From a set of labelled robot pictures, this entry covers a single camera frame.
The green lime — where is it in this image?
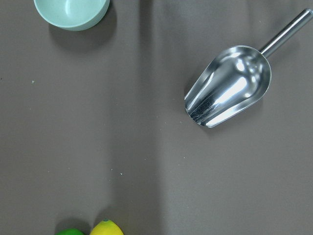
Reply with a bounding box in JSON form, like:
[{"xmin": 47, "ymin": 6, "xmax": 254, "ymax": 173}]
[{"xmin": 55, "ymin": 228, "xmax": 84, "ymax": 235}]

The mint green bowl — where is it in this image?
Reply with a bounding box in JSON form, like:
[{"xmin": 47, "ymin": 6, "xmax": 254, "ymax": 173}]
[{"xmin": 34, "ymin": 0, "xmax": 110, "ymax": 31}]

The metal ice scoop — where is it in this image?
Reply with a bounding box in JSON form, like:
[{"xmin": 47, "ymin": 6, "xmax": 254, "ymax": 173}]
[{"xmin": 184, "ymin": 8, "xmax": 313, "ymax": 128}]

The yellow lemon lower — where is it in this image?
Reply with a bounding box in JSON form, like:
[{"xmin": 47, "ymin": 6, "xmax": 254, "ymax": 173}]
[{"xmin": 90, "ymin": 220, "xmax": 124, "ymax": 235}]

